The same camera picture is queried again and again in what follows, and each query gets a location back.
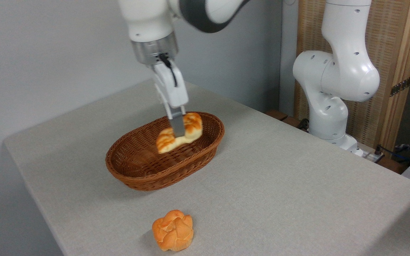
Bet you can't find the long braided bread loaf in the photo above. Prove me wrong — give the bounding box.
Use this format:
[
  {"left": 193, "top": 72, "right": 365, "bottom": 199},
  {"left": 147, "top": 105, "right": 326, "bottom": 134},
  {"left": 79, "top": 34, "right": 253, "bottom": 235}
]
[{"left": 156, "top": 112, "right": 204, "bottom": 154}]

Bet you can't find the brown wicker oval basket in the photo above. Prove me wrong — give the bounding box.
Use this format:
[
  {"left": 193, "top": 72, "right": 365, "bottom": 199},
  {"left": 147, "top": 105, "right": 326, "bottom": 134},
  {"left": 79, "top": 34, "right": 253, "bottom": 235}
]
[{"left": 105, "top": 111, "right": 225, "bottom": 191}]

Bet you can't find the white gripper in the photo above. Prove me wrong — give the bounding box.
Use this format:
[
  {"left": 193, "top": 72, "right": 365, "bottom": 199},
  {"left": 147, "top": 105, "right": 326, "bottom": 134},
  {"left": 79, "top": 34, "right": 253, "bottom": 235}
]
[{"left": 151, "top": 59, "right": 190, "bottom": 138}]

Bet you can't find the round knotted bread roll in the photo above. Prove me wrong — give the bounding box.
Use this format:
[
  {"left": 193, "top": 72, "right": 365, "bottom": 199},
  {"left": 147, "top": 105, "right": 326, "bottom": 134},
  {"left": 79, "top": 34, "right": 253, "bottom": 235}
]
[{"left": 152, "top": 209, "right": 194, "bottom": 252}]

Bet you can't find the wooden woven folding screen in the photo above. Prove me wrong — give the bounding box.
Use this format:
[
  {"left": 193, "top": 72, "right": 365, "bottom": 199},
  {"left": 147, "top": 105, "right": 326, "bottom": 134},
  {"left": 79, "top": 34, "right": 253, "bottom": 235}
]
[{"left": 294, "top": 0, "right": 410, "bottom": 154}]

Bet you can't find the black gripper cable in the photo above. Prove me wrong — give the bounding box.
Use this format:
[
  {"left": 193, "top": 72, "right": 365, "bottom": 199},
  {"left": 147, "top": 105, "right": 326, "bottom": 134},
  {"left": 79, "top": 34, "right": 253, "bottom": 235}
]
[{"left": 158, "top": 53, "right": 178, "bottom": 87}]

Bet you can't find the brown wooden robot base board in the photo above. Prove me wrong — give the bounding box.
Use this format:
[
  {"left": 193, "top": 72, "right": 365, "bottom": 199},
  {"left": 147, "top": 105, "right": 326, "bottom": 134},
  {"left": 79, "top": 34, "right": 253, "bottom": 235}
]
[{"left": 265, "top": 109, "right": 409, "bottom": 175}]

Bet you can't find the dark metal screen hinge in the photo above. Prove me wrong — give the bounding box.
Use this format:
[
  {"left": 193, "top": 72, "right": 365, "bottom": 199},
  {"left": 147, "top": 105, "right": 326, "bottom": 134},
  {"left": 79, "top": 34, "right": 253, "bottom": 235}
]
[{"left": 390, "top": 76, "right": 410, "bottom": 97}]

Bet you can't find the grey tablecloth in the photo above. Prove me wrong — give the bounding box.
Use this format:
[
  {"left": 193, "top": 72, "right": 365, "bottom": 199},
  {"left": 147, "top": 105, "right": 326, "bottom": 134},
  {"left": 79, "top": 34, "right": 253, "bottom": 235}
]
[{"left": 3, "top": 79, "right": 410, "bottom": 256}]

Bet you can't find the black plug with cable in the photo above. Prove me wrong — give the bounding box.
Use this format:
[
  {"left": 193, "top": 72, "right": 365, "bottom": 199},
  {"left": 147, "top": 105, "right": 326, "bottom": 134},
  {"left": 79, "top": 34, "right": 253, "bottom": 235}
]
[{"left": 373, "top": 144, "right": 410, "bottom": 165}]

